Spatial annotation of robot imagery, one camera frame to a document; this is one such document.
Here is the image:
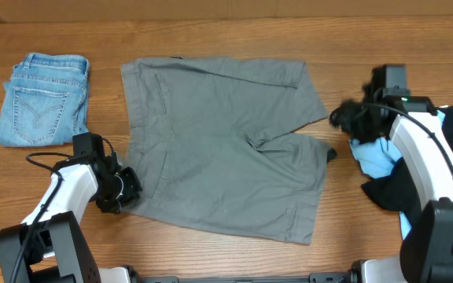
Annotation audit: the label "grey shorts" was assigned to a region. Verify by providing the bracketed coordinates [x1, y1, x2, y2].
[121, 57, 330, 244]

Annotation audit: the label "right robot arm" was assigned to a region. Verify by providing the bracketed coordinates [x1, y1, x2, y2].
[330, 64, 453, 282]

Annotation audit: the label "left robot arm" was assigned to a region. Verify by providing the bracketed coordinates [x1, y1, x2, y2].
[0, 132, 142, 283]

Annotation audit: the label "light blue shirt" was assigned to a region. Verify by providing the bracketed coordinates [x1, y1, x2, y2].
[348, 109, 447, 241]

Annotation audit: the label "black garment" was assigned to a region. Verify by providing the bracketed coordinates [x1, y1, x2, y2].
[350, 106, 453, 219]

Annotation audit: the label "folded blue jeans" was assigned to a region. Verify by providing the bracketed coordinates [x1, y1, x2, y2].
[0, 53, 90, 147]

